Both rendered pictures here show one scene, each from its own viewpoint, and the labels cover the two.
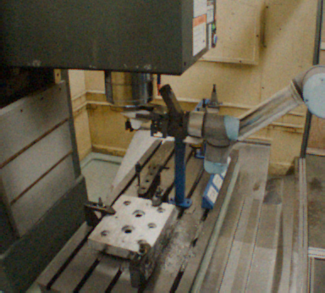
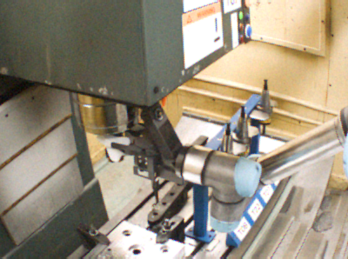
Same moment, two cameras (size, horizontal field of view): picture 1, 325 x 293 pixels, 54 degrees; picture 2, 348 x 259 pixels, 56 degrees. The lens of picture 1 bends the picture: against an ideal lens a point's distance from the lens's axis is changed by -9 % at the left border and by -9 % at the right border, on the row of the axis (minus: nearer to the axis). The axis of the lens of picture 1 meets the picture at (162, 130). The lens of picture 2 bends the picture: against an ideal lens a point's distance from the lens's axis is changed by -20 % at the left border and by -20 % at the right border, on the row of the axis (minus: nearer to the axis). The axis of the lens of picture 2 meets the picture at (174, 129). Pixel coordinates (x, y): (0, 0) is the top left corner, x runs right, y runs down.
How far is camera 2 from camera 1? 39 cm
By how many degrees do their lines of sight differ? 14
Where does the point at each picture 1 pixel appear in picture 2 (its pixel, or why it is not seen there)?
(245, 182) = (297, 201)
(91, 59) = (46, 73)
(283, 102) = (326, 142)
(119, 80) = (83, 99)
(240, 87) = (305, 80)
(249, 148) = not seen: hidden behind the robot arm
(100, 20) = (50, 25)
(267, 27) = (334, 13)
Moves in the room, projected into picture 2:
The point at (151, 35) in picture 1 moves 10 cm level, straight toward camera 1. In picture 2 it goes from (105, 47) to (81, 70)
